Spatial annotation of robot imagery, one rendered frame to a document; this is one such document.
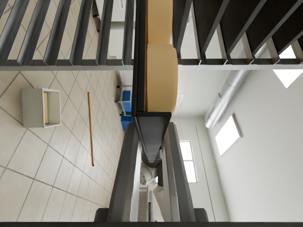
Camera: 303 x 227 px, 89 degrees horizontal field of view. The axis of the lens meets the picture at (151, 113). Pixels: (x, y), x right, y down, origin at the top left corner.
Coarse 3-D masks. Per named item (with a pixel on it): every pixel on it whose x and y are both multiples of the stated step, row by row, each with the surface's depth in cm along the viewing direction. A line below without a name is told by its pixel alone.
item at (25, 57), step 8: (40, 0) 64; (48, 0) 66; (40, 8) 64; (48, 8) 65; (32, 16) 60; (40, 16) 63; (32, 24) 60; (40, 24) 62; (32, 32) 60; (40, 32) 60; (24, 40) 56; (32, 40) 59; (24, 48) 56; (32, 48) 58; (24, 56) 56; (32, 56) 56; (24, 64) 55
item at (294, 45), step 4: (296, 40) 56; (292, 44) 58; (296, 44) 56; (292, 48) 58; (296, 48) 56; (300, 48) 55; (296, 52) 56; (300, 52) 55; (296, 56) 56; (300, 56) 55; (300, 60) 55; (300, 64) 56
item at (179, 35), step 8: (176, 0) 50; (184, 0) 38; (192, 0) 36; (176, 8) 50; (184, 8) 38; (176, 16) 50; (184, 16) 40; (176, 24) 50; (184, 24) 42; (176, 32) 50; (176, 40) 50; (176, 48) 51
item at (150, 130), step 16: (144, 0) 8; (144, 16) 7; (144, 32) 7; (144, 48) 7; (144, 64) 6; (144, 80) 6; (144, 96) 6; (144, 112) 6; (160, 112) 6; (144, 128) 7; (160, 128) 7; (144, 144) 12; (160, 144) 12
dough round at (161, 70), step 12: (156, 48) 9; (168, 48) 9; (156, 60) 9; (168, 60) 9; (156, 72) 9; (168, 72) 9; (156, 84) 9; (168, 84) 9; (156, 96) 9; (168, 96) 9; (156, 108) 10; (168, 108) 10
